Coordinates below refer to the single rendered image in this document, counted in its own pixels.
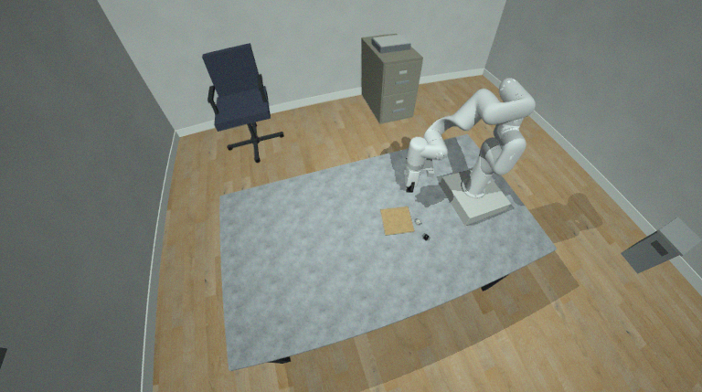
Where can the tan square mat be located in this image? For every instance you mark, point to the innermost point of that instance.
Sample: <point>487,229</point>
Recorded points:
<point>396,220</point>

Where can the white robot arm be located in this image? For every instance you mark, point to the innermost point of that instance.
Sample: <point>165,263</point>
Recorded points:
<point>507,145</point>

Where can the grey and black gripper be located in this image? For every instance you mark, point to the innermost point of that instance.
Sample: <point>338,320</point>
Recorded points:
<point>412,179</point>

